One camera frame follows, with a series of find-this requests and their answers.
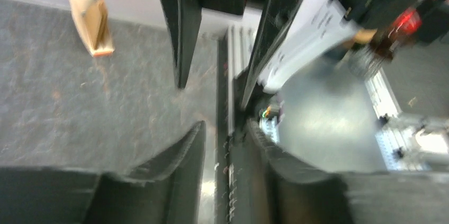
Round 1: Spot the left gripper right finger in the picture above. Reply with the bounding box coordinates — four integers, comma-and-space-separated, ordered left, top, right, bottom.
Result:
245, 119, 448, 223

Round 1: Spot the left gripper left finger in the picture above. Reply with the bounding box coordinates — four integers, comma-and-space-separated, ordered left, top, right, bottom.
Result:
1, 121, 206, 223

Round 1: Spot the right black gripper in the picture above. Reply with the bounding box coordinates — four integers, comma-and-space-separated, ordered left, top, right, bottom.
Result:
160, 0, 303, 110

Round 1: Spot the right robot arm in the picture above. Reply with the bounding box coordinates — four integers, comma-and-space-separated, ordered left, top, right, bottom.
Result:
160, 0, 419, 109

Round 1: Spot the coffee filter box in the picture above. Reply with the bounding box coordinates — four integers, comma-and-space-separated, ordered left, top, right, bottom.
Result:
68, 0, 115, 57

